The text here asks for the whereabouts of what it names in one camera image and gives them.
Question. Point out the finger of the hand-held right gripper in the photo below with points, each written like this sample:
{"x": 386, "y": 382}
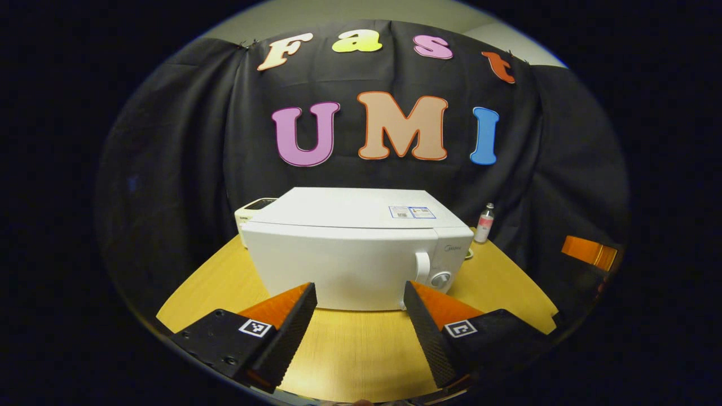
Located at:
{"x": 586, "y": 251}

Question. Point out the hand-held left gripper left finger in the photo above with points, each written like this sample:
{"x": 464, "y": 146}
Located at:
{"x": 287, "y": 338}

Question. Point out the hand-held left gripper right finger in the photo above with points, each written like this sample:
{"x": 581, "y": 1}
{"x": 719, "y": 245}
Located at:
{"x": 431, "y": 332}

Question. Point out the white microwave oven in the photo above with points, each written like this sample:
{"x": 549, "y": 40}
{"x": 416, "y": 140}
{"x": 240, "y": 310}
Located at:
{"x": 338, "y": 254}

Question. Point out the small bottle with pink label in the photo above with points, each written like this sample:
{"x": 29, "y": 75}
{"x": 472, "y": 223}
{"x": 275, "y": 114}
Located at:
{"x": 484, "y": 225}

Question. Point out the white toaster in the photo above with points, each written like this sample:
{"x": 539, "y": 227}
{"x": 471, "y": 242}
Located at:
{"x": 248, "y": 213}

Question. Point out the black backdrop cloth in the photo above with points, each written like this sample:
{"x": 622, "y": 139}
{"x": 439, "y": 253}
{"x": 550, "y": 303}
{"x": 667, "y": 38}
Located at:
{"x": 186, "y": 169}

